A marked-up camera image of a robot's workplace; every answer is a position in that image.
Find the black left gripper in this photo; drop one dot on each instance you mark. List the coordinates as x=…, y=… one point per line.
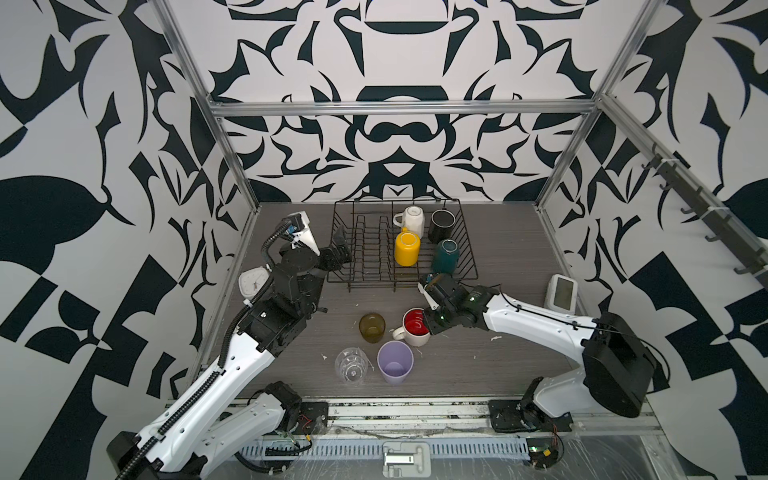
x=329, y=260

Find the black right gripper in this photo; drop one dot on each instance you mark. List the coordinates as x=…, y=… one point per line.
x=432, y=326

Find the white mug red inside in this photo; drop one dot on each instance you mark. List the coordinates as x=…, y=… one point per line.
x=413, y=329

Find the cream mug dark green outside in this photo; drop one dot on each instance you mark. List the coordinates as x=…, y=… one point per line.
x=446, y=257

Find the yellow mug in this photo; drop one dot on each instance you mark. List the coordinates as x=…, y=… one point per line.
x=407, y=248

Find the lilac plastic cup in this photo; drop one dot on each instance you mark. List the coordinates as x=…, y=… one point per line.
x=395, y=361

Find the black mug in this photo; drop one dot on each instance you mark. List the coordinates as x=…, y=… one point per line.
x=442, y=222

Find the white faceted mug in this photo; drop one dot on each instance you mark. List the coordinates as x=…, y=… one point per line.
x=412, y=218

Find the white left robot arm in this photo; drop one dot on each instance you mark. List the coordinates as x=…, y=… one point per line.
x=192, y=438

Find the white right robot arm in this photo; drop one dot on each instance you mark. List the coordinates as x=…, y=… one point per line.
x=614, y=367

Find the olive green glass cup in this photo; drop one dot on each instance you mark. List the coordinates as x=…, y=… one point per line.
x=372, y=327

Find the white square alarm clock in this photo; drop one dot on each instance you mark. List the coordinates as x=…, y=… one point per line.
x=251, y=281

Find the white digital thermometer display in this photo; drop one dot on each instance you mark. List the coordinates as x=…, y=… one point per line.
x=561, y=294

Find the clear glass cup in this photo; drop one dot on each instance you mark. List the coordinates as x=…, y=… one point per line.
x=352, y=366

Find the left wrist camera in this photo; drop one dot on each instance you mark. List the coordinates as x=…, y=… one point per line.
x=298, y=232

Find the black wire dish rack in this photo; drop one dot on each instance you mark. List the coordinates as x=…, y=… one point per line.
x=369, y=232

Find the white cable duct strip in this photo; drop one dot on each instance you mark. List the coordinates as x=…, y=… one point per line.
x=513, y=448

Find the silver latch bracket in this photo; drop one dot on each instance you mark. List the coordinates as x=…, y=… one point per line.
x=406, y=460

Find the grey wall hook rail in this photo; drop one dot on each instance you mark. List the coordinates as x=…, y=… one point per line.
x=702, y=204

